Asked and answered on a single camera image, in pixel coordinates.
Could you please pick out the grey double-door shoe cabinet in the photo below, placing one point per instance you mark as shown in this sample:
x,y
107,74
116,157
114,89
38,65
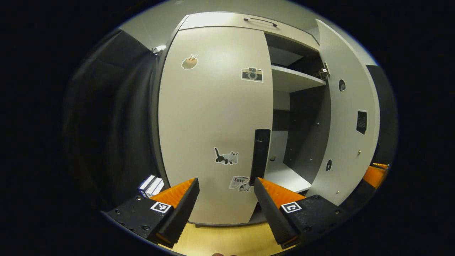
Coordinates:
x,y
305,124

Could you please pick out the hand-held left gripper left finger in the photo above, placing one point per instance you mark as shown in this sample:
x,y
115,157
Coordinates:
x,y
179,217

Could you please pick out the white cabinet drawer front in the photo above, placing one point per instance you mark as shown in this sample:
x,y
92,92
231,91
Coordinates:
x,y
231,23

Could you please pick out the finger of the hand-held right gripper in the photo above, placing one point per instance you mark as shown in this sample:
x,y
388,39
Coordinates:
x,y
375,176

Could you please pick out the white cabinet shelf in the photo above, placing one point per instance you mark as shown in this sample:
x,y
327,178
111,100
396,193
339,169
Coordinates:
x,y
291,80

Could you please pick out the white cabinet bottom board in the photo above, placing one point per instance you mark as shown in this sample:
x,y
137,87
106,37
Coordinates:
x,y
288,177

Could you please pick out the black backdrop cloth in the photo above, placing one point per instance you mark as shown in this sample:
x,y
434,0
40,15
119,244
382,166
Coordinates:
x,y
113,124
385,117

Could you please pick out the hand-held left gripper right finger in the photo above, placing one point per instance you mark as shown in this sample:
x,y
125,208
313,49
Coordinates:
x,y
273,217

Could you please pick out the metal door hinge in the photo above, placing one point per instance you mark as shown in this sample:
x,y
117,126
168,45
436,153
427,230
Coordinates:
x,y
322,73

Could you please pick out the shiny metal clip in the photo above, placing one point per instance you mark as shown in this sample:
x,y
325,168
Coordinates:
x,y
159,49

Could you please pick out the white cabinet door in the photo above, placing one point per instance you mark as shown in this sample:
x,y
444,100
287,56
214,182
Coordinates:
x,y
213,113
348,149

